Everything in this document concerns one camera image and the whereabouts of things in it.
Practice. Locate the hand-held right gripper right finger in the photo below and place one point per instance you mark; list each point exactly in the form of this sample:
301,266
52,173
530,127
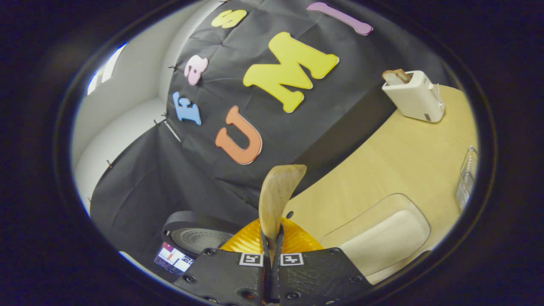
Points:
318,276

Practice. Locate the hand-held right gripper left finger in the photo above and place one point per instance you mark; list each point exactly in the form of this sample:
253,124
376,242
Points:
225,276

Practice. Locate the black silver rice cooker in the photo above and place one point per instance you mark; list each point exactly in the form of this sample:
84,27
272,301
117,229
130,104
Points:
199,238

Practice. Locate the wooden spoon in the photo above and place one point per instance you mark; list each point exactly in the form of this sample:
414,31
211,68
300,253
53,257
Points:
276,195

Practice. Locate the clear plastic rice container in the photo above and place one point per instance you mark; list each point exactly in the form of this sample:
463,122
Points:
374,212

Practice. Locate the computer monitor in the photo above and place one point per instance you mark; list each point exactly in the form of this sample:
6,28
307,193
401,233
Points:
172,259

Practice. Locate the black backdrop cloth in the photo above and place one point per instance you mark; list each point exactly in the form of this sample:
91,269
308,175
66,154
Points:
297,136

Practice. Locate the white toaster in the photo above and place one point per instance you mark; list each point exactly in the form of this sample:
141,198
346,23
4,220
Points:
418,100

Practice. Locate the toasted bread slice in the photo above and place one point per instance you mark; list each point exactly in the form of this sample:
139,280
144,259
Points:
395,76

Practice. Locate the ceiling light panel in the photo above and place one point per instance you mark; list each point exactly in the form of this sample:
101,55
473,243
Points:
106,70

